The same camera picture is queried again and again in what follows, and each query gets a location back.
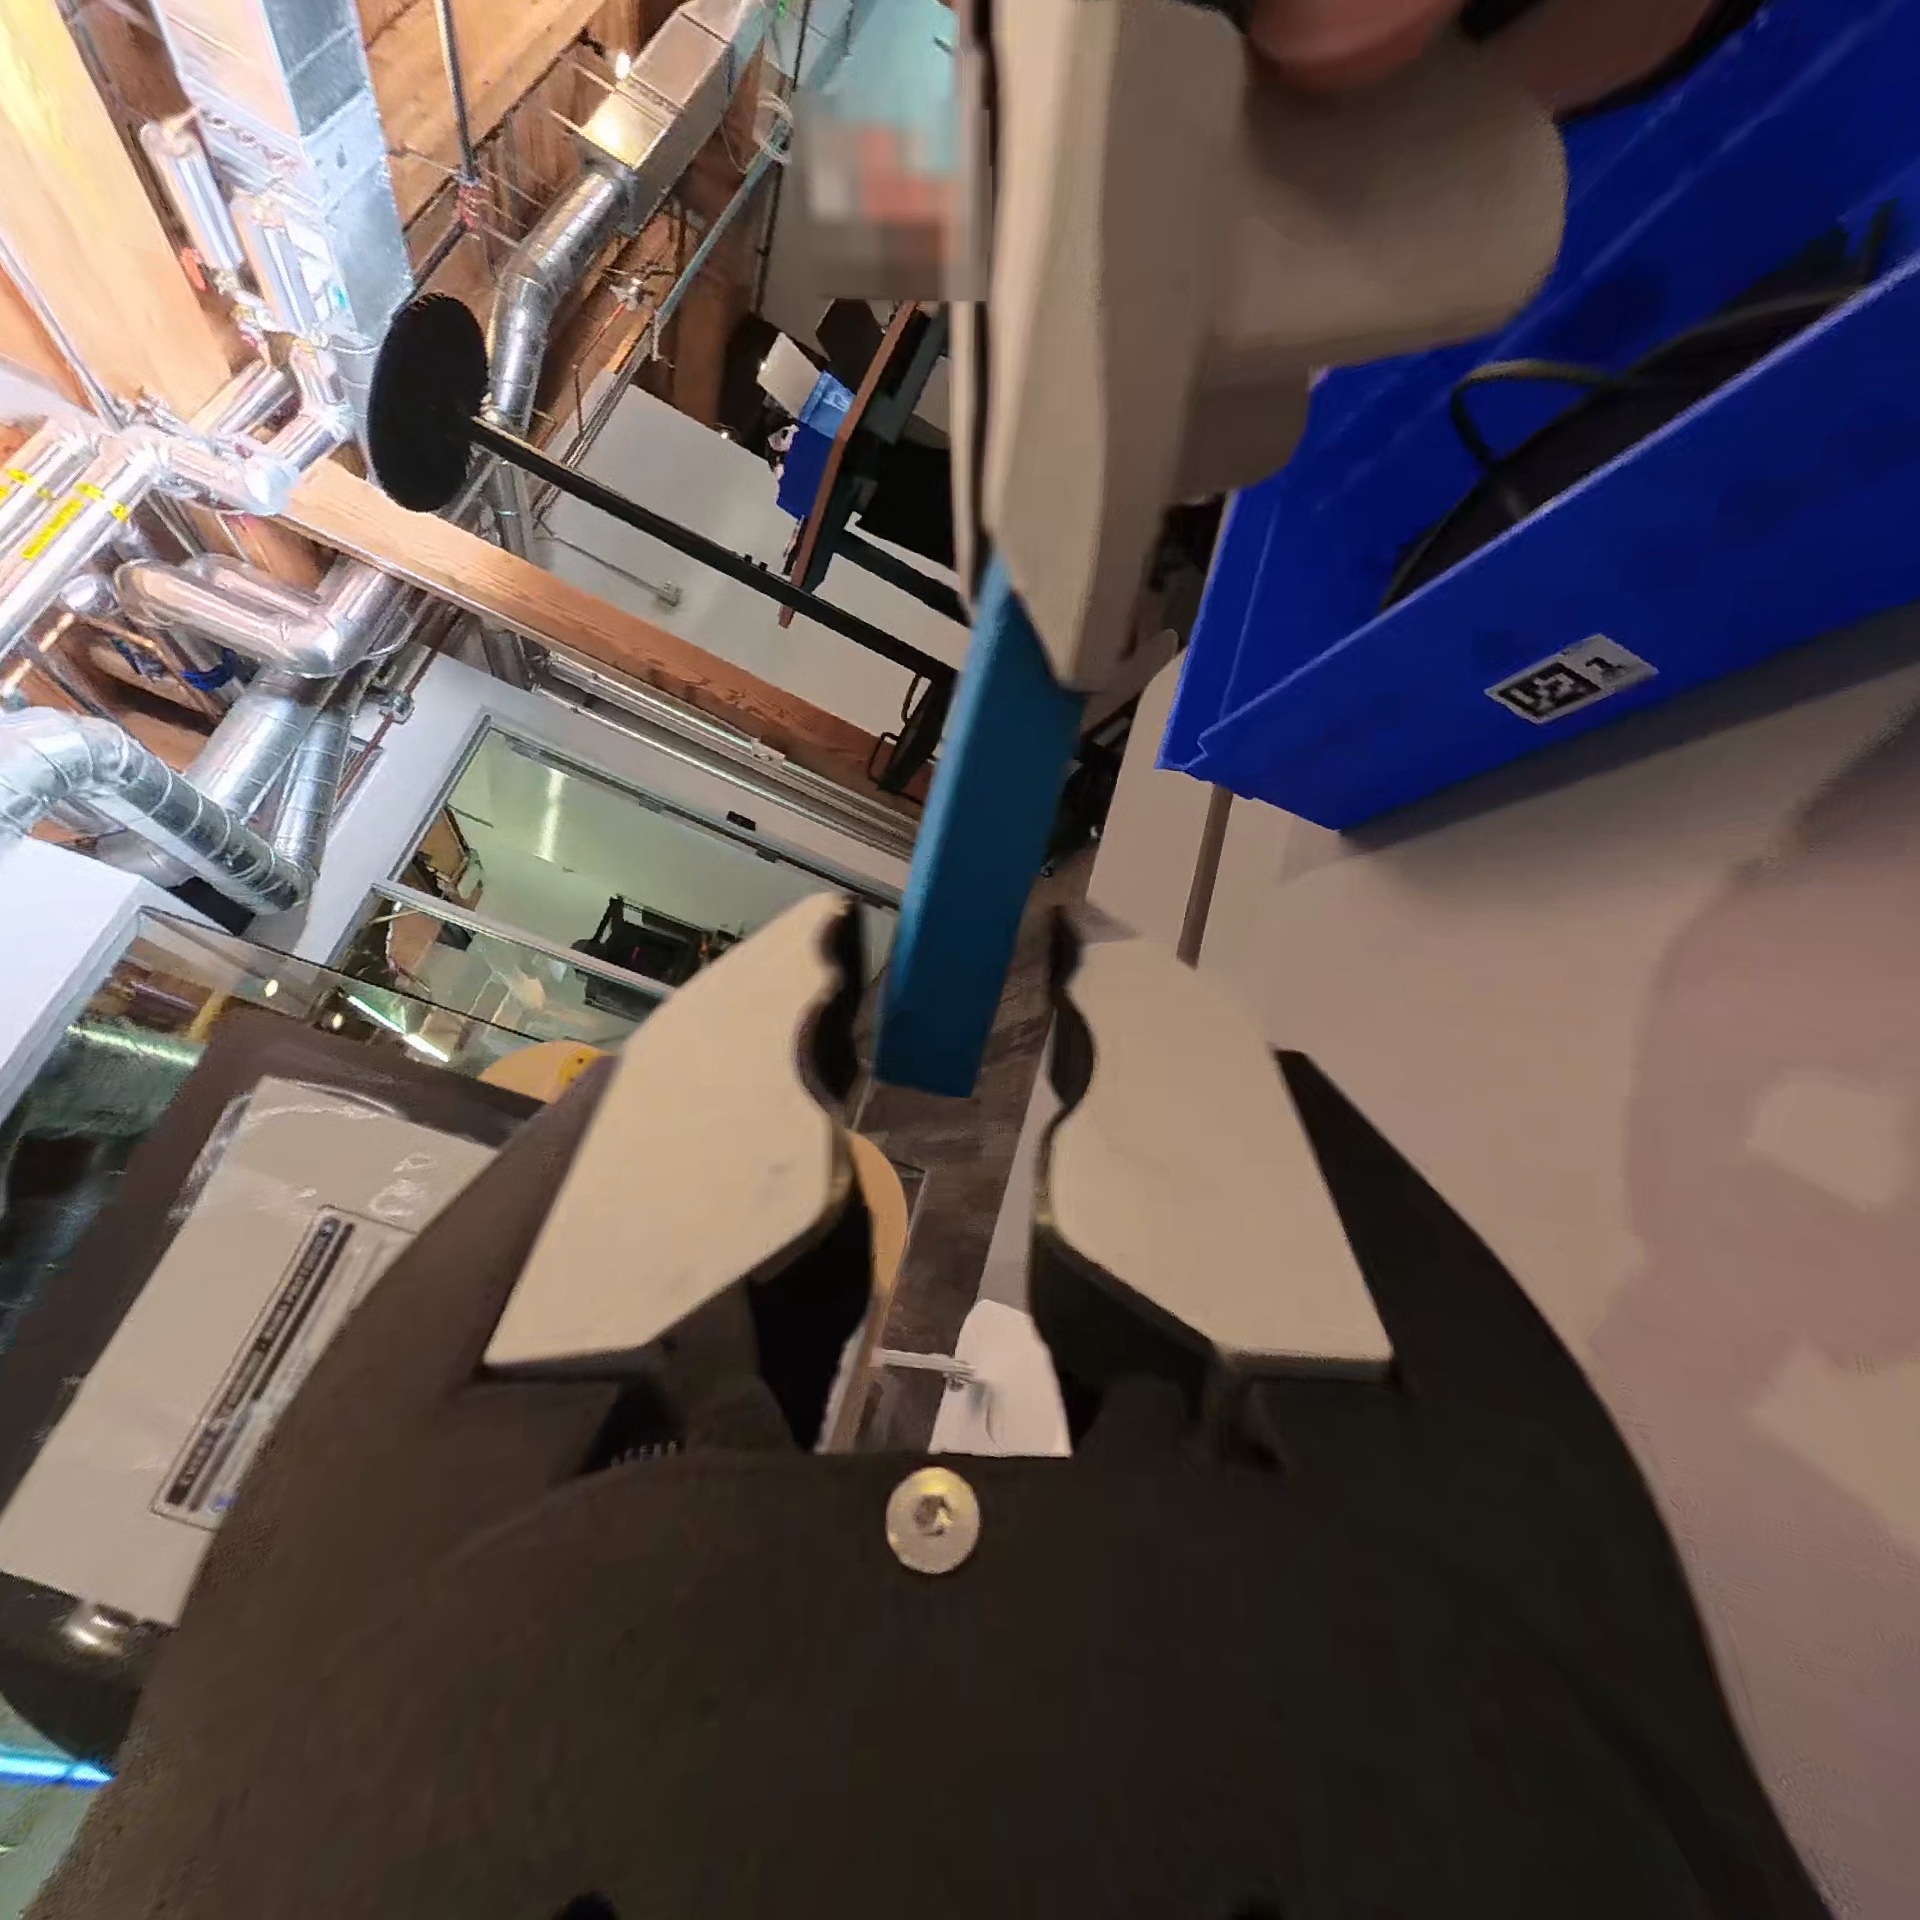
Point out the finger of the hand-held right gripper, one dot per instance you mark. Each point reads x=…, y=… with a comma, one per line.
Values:
x=1110, y=332

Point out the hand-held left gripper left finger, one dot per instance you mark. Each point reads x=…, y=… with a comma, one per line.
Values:
x=675, y=1187

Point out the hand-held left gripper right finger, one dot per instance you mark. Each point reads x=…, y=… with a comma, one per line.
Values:
x=1215, y=1199

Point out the blue rectangular block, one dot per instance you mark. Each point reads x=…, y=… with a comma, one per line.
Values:
x=968, y=839

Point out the blue plastic bin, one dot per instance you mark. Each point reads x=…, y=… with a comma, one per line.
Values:
x=1724, y=522

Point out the grey desk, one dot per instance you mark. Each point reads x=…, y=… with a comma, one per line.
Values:
x=1501, y=1050

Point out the blue storage bin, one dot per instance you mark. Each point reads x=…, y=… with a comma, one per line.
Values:
x=817, y=436

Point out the insulated silver pipes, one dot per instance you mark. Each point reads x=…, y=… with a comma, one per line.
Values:
x=180, y=598

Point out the rectangular metal duct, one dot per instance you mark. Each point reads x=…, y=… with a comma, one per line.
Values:
x=284, y=133

